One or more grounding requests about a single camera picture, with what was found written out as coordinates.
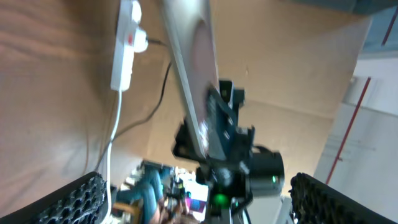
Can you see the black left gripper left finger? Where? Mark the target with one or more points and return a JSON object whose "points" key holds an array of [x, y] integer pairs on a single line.
{"points": [[82, 201]]}

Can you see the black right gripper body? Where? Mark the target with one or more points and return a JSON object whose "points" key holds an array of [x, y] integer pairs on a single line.
{"points": [[248, 171]]}

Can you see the white power strip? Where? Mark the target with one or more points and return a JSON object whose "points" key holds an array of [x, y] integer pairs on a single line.
{"points": [[128, 21]]}

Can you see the white USB charger adapter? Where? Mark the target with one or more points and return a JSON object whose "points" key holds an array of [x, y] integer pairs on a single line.
{"points": [[140, 43]]}

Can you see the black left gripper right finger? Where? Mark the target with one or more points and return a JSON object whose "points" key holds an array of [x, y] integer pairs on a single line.
{"points": [[315, 202]]}

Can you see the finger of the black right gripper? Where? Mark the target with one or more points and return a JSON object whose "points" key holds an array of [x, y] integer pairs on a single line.
{"points": [[222, 107]]}

